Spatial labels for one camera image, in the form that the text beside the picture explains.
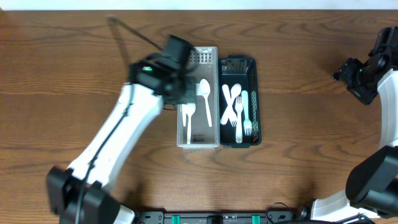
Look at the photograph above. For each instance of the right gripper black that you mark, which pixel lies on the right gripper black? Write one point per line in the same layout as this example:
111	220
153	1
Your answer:
347	71

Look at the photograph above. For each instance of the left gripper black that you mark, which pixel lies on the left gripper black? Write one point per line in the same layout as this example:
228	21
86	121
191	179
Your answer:
189	90

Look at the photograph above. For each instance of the white plastic spoon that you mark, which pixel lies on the white plastic spoon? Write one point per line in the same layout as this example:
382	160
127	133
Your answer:
184	114
190	110
204	89

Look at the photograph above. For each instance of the white plastic spoon bottom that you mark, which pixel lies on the white plastic spoon bottom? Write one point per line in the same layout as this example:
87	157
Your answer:
190	110

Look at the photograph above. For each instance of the pink-white plastic spoon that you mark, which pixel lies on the pink-white plastic spoon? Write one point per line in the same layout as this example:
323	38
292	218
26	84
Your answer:
235	90

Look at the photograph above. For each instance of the cream plastic fork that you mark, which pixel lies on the cream plastic fork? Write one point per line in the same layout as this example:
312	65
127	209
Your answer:
239	110

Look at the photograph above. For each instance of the pink-white plastic fork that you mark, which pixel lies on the pink-white plastic fork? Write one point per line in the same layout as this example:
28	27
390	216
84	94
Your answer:
228	114

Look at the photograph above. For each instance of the mint green plastic fork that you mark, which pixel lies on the mint green plastic fork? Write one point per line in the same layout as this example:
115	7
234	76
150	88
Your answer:
247	122

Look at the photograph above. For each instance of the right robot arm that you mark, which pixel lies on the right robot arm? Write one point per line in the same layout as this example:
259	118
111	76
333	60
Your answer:
371	187

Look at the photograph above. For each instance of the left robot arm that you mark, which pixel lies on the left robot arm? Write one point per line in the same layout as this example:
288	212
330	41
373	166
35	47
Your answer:
82	192

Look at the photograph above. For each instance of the clear plastic mesh basket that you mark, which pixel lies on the clear plastic mesh basket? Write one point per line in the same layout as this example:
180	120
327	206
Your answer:
203	136

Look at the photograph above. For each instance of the black plastic mesh basket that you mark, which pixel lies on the black plastic mesh basket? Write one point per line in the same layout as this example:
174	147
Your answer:
242	70

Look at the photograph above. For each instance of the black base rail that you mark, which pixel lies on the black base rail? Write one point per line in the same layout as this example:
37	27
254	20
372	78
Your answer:
276	216

